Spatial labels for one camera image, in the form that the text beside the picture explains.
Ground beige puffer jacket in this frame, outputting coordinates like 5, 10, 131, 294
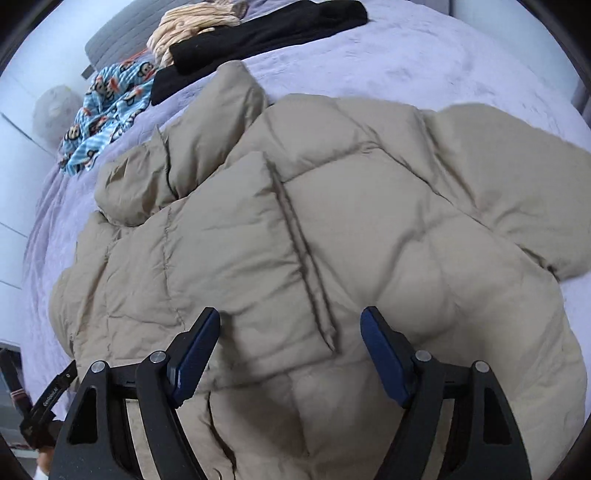
49, 61, 590, 479

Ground person's hand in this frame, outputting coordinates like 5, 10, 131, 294
33, 447, 54, 480

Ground blue monkey print garment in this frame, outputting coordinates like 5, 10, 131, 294
59, 50, 158, 176

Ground white wardrobe doors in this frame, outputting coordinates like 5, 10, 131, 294
0, 73, 61, 347

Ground lavender plush bedspread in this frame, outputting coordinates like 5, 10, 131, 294
21, 1, 590, 398

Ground grey quilted headboard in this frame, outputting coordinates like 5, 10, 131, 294
82, 0, 188, 80

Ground peach striped garment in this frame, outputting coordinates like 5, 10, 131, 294
146, 1, 249, 68

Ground black folded garment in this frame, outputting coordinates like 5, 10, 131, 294
150, 1, 369, 105

